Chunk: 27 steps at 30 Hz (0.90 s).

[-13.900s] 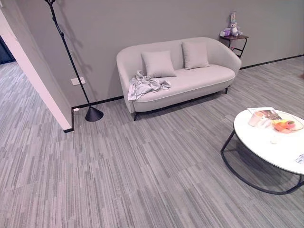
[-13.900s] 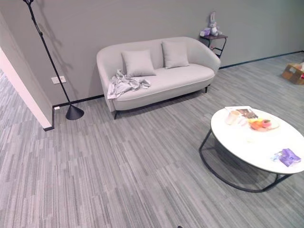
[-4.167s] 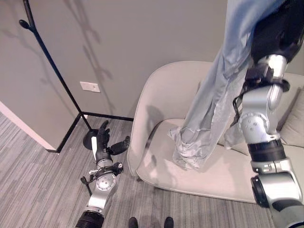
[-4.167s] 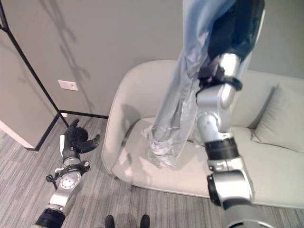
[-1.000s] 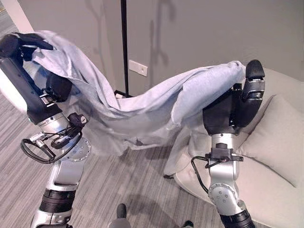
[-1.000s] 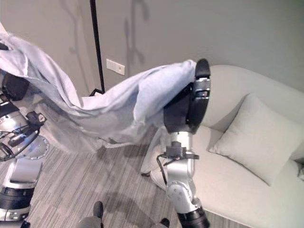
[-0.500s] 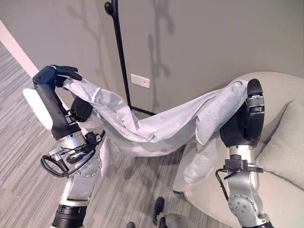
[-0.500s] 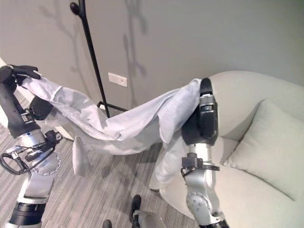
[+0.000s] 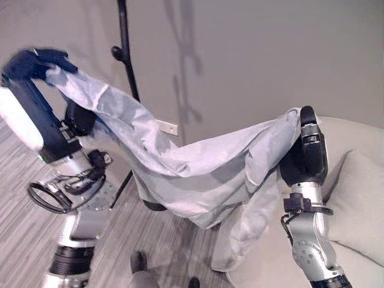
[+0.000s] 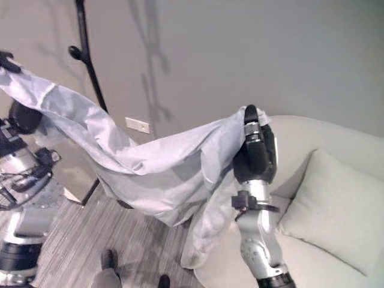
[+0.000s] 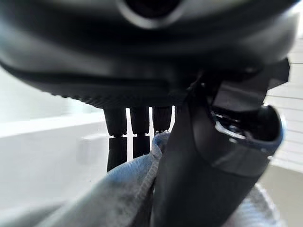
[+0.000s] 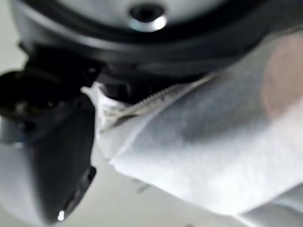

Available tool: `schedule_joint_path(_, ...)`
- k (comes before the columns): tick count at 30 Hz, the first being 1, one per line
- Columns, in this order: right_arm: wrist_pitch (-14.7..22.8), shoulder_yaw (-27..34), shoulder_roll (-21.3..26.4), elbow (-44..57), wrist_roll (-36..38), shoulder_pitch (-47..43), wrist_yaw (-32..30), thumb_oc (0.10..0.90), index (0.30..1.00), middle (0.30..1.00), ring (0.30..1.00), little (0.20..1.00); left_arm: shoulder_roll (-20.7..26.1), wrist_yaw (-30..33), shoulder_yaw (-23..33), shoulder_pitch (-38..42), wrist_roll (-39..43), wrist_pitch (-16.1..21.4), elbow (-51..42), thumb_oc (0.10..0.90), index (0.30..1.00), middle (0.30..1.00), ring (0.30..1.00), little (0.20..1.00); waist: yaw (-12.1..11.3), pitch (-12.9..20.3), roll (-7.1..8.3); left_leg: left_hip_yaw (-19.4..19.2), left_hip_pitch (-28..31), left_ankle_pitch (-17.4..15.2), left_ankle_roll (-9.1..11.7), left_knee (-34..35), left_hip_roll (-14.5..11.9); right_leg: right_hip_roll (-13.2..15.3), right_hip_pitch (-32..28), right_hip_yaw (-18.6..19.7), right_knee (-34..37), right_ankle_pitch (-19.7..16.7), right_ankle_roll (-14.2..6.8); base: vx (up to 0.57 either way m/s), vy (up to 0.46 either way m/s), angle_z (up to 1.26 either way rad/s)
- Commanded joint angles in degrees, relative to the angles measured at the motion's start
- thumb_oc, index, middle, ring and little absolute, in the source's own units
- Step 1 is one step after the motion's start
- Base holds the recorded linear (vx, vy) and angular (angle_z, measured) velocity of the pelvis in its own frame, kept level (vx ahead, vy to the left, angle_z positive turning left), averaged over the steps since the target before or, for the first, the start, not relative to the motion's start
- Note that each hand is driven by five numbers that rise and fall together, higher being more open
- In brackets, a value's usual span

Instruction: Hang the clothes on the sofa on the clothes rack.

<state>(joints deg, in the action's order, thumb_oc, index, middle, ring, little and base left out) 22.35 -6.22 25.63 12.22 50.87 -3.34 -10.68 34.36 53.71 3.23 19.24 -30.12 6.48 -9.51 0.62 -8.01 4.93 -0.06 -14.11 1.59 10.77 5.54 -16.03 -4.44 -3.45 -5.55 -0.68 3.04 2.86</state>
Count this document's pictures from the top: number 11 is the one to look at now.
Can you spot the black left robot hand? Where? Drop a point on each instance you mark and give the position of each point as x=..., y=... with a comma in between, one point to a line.
x=146, y=61

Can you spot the grey blue garment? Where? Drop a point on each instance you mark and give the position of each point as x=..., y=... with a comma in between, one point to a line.
x=123, y=189

